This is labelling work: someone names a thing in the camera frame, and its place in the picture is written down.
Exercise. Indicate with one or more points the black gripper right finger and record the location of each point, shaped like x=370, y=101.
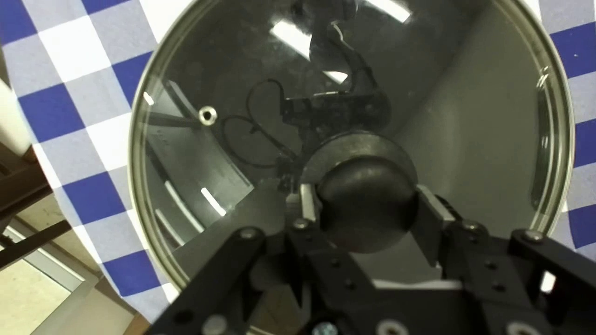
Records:
x=526, y=283

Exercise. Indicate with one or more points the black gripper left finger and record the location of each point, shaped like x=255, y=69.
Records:
x=288, y=283

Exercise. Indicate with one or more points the glass lid with black knob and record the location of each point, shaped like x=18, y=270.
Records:
x=348, y=123

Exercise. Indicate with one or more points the blue white checkered tablecloth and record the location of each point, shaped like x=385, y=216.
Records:
x=74, y=67

